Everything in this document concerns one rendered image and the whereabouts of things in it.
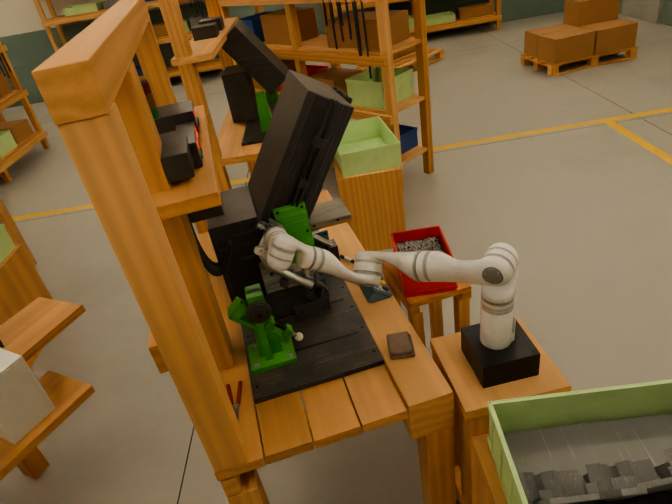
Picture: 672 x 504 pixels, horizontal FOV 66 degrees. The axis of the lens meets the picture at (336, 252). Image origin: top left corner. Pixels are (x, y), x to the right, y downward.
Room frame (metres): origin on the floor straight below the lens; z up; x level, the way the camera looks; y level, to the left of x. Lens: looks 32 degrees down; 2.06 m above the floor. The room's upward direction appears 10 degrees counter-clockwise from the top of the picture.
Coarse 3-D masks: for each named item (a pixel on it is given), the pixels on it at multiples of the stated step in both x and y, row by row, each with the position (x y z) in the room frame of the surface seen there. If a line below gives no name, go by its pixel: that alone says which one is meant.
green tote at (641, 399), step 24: (648, 384) 0.86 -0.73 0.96; (504, 408) 0.88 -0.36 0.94; (528, 408) 0.88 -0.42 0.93; (552, 408) 0.87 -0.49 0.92; (576, 408) 0.87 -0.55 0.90; (600, 408) 0.86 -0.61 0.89; (624, 408) 0.86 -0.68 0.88; (648, 408) 0.85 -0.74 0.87; (504, 432) 0.88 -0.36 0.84; (504, 456) 0.74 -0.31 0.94; (504, 480) 0.75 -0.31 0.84
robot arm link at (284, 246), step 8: (280, 240) 1.24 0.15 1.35; (288, 240) 1.24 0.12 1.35; (296, 240) 1.26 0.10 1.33; (272, 248) 1.24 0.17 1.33; (280, 248) 1.23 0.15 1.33; (288, 248) 1.23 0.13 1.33; (296, 248) 1.24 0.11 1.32; (304, 248) 1.25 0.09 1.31; (312, 248) 1.28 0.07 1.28; (280, 256) 1.22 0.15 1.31; (288, 256) 1.22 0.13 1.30; (296, 256) 1.29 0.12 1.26; (304, 256) 1.25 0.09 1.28; (312, 256) 1.25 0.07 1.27; (304, 264) 1.24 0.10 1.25; (312, 264) 1.25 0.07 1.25
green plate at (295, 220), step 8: (280, 208) 1.60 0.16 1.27; (288, 208) 1.60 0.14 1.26; (296, 208) 1.60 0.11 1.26; (304, 208) 1.61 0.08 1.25; (280, 216) 1.59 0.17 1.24; (288, 216) 1.59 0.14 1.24; (296, 216) 1.60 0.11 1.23; (304, 216) 1.60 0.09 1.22; (288, 224) 1.59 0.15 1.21; (296, 224) 1.59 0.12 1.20; (304, 224) 1.59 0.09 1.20; (288, 232) 1.58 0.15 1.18; (296, 232) 1.58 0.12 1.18; (304, 232) 1.58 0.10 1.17; (304, 240) 1.57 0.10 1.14; (312, 240) 1.58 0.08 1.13
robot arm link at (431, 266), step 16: (432, 256) 1.21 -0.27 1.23; (448, 256) 1.18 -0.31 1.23; (496, 256) 1.09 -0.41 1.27; (416, 272) 1.21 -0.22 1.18; (432, 272) 1.18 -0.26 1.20; (448, 272) 1.15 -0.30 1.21; (464, 272) 1.12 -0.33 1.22; (480, 272) 1.09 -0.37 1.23; (496, 272) 1.07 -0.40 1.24; (512, 272) 1.07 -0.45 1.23
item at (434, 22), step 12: (396, 0) 9.83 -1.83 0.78; (492, 0) 10.23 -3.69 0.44; (336, 12) 9.86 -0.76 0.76; (444, 12) 10.28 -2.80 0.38; (456, 12) 10.19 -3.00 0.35; (468, 12) 9.90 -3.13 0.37; (480, 12) 9.88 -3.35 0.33; (492, 12) 9.87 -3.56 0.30; (432, 24) 9.90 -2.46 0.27; (444, 24) 9.84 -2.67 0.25; (456, 24) 9.79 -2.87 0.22; (468, 24) 9.78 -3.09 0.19; (492, 24) 10.23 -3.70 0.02
